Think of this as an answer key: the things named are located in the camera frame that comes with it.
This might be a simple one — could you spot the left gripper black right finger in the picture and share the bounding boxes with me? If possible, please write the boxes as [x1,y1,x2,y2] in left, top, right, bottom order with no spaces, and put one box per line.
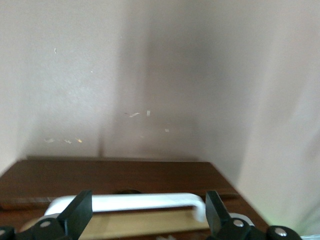
[205,190,301,240]

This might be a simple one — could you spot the white drawer handle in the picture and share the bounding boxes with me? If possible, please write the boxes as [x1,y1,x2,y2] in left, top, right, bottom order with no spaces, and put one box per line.
[43,192,207,223]

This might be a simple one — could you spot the dark brown wooden cabinet box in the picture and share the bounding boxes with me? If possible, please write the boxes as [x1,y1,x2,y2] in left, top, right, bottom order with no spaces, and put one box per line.
[0,155,241,210]

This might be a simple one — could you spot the wooden drawer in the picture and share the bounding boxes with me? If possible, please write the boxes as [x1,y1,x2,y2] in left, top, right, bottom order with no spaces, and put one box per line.
[0,193,270,240]

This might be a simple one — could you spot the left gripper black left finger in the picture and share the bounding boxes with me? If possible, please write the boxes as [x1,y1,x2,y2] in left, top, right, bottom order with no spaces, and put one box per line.
[0,189,93,240]

